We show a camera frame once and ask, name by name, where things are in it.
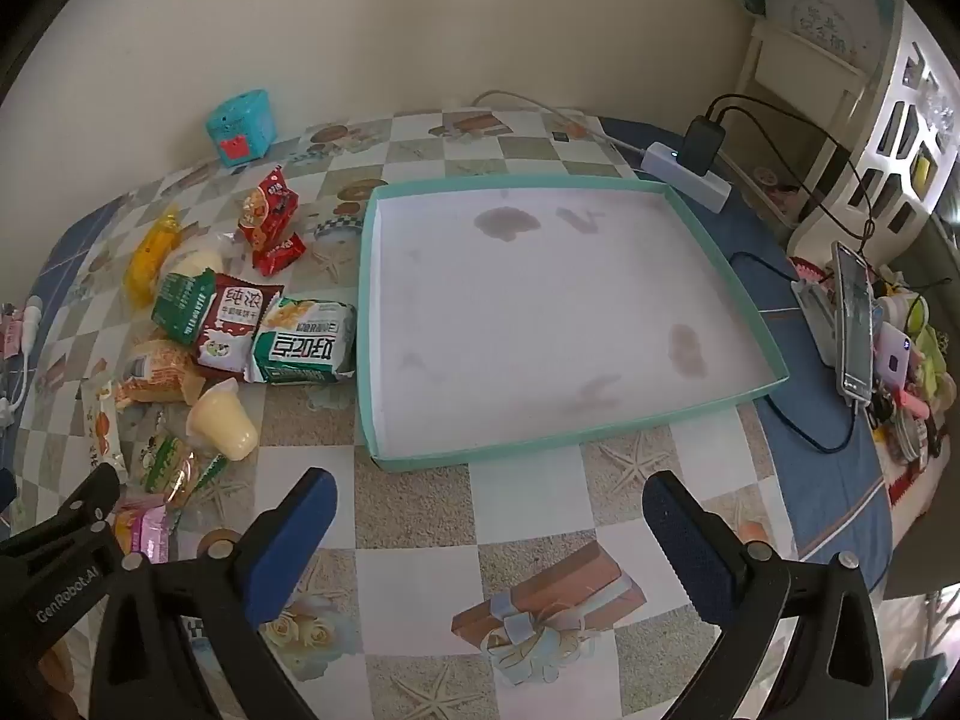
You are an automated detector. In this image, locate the white earphone cable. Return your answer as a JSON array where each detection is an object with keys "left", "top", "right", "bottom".
[{"left": 0, "top": 296, "right": 46, "bottom": 428}]

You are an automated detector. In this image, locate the teal cardboard box lid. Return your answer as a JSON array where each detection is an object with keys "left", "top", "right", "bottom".
[{"left": 354, "top": 174, "right": 790, "bottom": 473}]

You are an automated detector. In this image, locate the orange cracker packet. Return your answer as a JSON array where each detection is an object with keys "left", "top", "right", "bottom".
[{"left": 112, "top": 339, "right": 207, "bottom": 410}]

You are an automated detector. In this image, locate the black charger cable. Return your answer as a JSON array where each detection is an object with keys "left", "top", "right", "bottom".
[{"left": 705, "top": 94, "right": 871, "bottom": 256}]

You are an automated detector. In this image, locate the black charger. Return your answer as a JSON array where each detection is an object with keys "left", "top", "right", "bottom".
[{"left": 679, "top": 116, "right": 727, "bottom": 175}]

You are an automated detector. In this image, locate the green clear cookie packet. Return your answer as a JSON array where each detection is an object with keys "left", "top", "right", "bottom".
[{"left": 139, "top": 431, "right": 226, "bottom": 511}]

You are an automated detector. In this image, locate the white phone stand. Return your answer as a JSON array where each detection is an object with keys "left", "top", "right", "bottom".
[{"left": 791, "top": 274, "right": 841, "bottom": 368}]

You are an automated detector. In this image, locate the white lattice bed frame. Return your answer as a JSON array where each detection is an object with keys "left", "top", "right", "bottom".
[{"left": 787, "top": 0, "right": 960, "bottom": 256}]

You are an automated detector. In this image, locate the white wooden chair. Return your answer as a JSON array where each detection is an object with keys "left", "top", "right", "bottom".
[{"left": 731, "top": 15, "right": 871, "bottom": 226}]

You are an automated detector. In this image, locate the slim orange white packet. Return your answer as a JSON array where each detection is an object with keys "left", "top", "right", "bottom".
[{"left": 81, "top": 379, "right": 130, "bottom": 481}]

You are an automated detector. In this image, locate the smartphone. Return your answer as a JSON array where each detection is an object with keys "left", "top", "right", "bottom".
[{"left": 832, "top": 240, "right": 878, "bottom": 407}]

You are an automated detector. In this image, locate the pink snack packet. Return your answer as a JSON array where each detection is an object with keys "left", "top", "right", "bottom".
[{"left": 112, "top": 495, "right": 181, "bottom": 565}]

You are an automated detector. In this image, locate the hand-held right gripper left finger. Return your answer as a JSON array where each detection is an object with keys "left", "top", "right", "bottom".
[{"left": 90, "top": 467, "right": 338, "bottom": 720}]

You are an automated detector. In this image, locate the dark green snack packet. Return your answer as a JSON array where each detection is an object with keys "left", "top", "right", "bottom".
[{"left": 151, "top": 270, "right": 218, "bottom": 347}]

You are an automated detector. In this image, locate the checkered printed tablecloth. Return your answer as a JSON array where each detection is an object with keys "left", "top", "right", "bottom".
[{"left": 0, "top": 109, "right": 803, "bottom": 720}]

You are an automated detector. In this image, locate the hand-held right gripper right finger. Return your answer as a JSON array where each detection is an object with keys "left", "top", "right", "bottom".
[{"left": 643, "top": 470, "right": 901, "bottom": 720}]

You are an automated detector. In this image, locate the yellow jelly cup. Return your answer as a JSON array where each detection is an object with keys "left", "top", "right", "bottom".
[{"left": 185, "top": 379, "right": 260, "bottom": 462}]

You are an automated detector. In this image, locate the large red snack packet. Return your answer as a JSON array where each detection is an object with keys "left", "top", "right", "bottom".
[{"left": 238, "top": 165, "right": 299, "bottom": 250}]

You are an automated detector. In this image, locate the white power strip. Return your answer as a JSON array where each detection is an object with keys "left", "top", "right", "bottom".
[{"left": 641, "top": 141, "right": 732, "bottom": 215}]

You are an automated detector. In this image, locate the small red snack packet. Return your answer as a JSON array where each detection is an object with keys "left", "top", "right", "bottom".
[{"left": 252, "top": 232, "right": 307, "bottom": 276}]

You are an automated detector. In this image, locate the green white snack packet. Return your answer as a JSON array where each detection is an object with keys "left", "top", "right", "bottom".
[{"left": 246, "top": 298, "right": 358, "bottom": 385}]

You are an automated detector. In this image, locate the clear bread packet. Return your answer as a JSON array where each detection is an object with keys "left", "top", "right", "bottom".
[{"left": 161, "top": 232, "right": 241, "bottom": 286}]

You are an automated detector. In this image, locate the maroon white snack packet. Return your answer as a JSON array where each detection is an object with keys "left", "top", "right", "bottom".
[{"left": 193, "top": 274, "right": 284, "bottom": 382}]

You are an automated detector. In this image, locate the teal plastic toy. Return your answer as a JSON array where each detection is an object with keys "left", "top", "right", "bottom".
[{"left": 207, "top": 88, "right": 275, "bottom": 167}]

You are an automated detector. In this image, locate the white power strip cable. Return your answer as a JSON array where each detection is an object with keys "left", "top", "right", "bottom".
[{"left": 469, "top": 90, "right": 646, "bottom": 158}]

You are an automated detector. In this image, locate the pile of small trinkets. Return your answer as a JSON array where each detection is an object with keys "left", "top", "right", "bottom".
[{"left": 870, "top": 270, "right": 960, "bottom": 466}]

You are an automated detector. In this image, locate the yellow snack packet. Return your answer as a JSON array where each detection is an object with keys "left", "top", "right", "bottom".
[{"left": 124, "top": 208, "right": 185, "bottom": 308}]

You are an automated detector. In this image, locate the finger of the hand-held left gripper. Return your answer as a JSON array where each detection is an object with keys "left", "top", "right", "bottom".
[{"left": 30, "top": 461, "right": 122, "bottom": 545}]

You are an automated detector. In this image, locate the small purple device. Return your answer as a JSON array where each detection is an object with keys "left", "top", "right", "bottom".
[{"left": 874, "top": 322, "right": 920, "bottom": 391}]

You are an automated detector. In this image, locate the black phone cable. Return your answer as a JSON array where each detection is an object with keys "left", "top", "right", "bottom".
[{"left": 731, "top": 251, "right": 860, "bottom": 455}]

